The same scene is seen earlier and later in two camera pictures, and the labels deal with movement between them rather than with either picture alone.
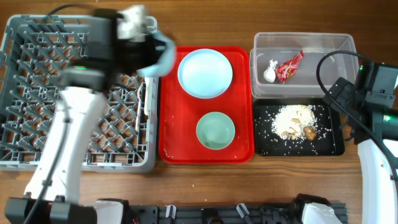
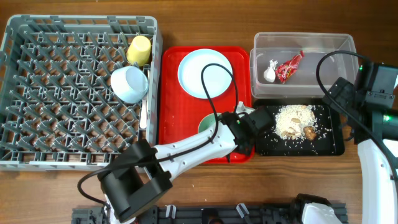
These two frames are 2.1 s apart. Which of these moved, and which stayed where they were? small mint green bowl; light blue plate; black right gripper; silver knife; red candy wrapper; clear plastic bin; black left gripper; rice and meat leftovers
Moved: silver knife; small mint green bowl; black left gripper
Stayed: light blue plate; red candy wrapper; black right gripper; rice and meat leftovers; clear plastic bin
